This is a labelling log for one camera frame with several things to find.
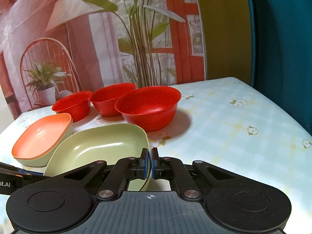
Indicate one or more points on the large red round bowl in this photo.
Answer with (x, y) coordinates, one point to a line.
(148, 109)

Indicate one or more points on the medium red round bowl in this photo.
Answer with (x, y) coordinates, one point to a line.
(107, 100)

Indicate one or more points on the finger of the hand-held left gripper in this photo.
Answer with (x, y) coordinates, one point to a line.
(26, 174)

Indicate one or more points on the floral checked tablecloth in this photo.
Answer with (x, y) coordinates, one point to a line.
(231, 131)

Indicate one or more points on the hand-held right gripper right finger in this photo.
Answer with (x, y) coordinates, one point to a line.
(153, 163)

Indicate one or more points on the small red round bowl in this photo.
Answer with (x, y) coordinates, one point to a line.
(73, 107)

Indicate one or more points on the orange square bowl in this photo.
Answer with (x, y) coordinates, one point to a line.
(41, 134)

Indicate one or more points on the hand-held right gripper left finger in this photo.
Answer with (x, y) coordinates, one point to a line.
(146, 163)

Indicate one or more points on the printed wall cloth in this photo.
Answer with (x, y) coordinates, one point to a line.
(97, 29)

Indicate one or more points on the teal fabric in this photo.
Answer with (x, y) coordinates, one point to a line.
(282, 41)

